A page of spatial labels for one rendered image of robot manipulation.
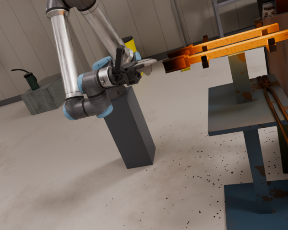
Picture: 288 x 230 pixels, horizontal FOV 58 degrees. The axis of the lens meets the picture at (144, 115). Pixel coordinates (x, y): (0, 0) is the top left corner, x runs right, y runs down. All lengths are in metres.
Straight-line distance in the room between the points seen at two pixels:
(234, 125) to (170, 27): 3.69
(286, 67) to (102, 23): 0.95
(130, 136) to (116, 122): 0.16
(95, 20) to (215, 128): 0.86
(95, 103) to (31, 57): 4.36
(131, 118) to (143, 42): 2.95
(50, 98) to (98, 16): 2.98
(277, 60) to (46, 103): 3.62
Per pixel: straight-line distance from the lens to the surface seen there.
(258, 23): 1.16
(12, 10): 5.45
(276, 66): 1.41
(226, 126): 1.01
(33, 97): 4.47
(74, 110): 1.28
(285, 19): 1.35
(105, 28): 1.53
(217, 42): 1.05
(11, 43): 5.65
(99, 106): 1.22
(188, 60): 0.94
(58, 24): 1.41
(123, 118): 1.88
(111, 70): 1.16
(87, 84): 1.19
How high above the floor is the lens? 1.21
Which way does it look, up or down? 25 degrees down
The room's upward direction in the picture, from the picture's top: 21 degrees counter-clockwise
